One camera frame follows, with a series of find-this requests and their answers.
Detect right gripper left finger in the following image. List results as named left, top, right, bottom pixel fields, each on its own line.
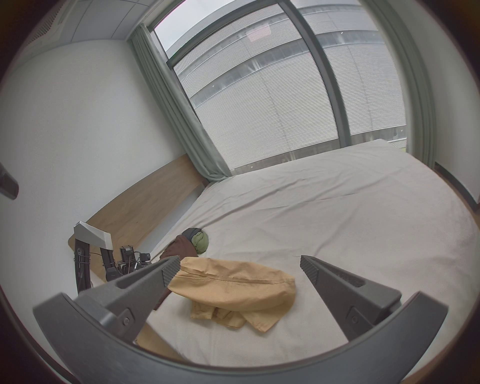
left=78, top=256, right=181, bottom=343

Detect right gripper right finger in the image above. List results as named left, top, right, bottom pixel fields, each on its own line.
left=300, top=255, right=403, bottom=343

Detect tan shorts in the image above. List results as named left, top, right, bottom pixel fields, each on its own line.
left=167, top=257, right=297, bottom=334

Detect bed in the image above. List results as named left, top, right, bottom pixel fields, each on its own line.
left=67, top=139, right=480, bottom=366

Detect brown garment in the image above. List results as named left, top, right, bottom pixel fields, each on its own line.
left=154, top=234, right=198, bottom=311

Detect black garment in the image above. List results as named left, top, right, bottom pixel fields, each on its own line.
left=182, top=227, right=204, bottom=244

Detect green garment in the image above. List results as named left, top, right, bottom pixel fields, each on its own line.
left=192, top=230, right=210, bottom=257

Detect grey-green curtain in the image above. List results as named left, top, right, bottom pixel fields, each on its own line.
left=364, top=0, right=437, bottom=166
left=129, top=24, right=233, bottom=182

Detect window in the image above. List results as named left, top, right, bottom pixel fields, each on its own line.
left=152, top=0, right=409, bottom=177

